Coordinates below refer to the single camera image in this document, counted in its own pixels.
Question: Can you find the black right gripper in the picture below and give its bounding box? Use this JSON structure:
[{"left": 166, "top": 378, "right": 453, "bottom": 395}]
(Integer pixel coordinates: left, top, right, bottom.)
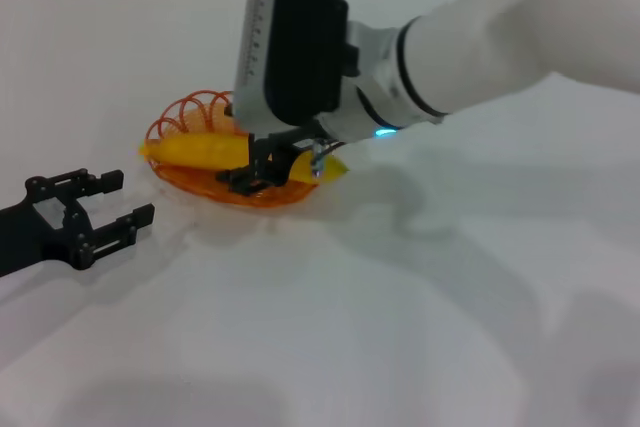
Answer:
[{"left": 215, "top": 121, "right": 324, "bottom": 199}]

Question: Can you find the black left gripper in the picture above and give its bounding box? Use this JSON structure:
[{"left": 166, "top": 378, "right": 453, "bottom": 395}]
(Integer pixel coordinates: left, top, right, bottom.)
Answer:
[{"left": 0, "top": 167, "right": 156, "bottom": 279}]

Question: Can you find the orange wire basket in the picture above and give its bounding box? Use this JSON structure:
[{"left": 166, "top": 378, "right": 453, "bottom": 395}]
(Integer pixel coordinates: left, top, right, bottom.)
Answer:
[{"left": 144, "top": 89, "right": 322, "bottom": 210}]

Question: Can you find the yellow banana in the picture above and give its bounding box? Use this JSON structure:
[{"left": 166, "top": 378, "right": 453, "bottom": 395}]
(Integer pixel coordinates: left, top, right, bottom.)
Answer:
[{"left": 138, "top": 132, "right": 352, "bottom": 185}]

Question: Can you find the silver right cable connector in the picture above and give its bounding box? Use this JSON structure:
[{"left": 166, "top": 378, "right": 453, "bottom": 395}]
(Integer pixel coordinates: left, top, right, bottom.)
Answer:
[{"left": 309, "top": 141, "right": 327, "bottom": 182}]

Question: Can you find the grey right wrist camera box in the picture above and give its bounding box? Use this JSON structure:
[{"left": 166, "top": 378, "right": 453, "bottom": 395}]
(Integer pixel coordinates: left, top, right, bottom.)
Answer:
[{"left": 231, "top": 0, "right": 363, "bottom": 137}]

